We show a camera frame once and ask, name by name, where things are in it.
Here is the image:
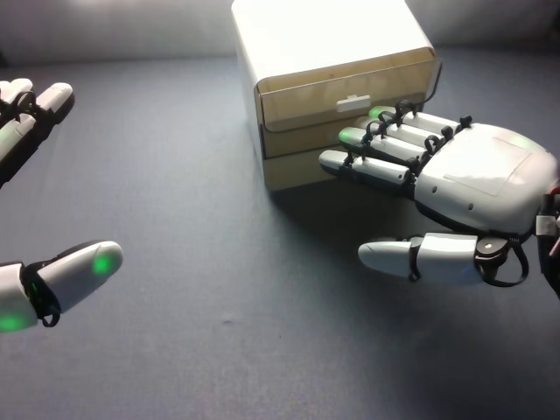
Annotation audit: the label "white drawer cabinet shell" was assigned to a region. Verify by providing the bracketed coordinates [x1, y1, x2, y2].
[230, 0, 439, 193]

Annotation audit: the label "clear drawer with white handle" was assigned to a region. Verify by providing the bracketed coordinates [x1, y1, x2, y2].
[255, 55, 444, 135]

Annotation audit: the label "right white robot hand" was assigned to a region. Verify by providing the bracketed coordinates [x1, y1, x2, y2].
[318, 100, 560, 290]

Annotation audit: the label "grey table cloth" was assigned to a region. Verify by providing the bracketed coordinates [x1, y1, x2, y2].
[0, 45, 560, 420]

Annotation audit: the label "white backdrop sheet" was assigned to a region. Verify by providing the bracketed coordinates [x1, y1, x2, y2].
[0, 0, 560, 67]

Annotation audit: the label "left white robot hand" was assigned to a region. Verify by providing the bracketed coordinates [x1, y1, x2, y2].
[0, 77, 125, 336]

